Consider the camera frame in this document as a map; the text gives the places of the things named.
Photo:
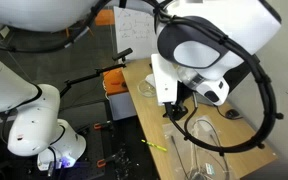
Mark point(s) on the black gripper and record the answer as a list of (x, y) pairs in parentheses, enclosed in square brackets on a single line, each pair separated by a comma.
[(176, 111)]

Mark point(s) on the yellow green pen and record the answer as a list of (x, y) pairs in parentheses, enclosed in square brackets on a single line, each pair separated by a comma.
[(154, 145)]

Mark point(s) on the clear glass bowl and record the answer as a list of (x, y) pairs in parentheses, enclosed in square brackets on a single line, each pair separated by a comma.
[(146, 88)]

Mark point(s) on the black computer mouse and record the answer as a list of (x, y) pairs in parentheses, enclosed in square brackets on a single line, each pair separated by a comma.
[(232, 114)]

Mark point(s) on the white cabinet with orange top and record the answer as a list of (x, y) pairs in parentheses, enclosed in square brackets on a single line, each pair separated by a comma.
[(119, 96)]

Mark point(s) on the white whiteboard with drawings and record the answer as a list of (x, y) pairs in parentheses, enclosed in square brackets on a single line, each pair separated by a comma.
[(134, 31)]

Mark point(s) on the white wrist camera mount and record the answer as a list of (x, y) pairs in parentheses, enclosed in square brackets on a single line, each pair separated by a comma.
[(164, 80)]

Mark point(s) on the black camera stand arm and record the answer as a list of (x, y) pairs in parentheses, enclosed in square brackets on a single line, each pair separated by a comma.
[(94, 76)]

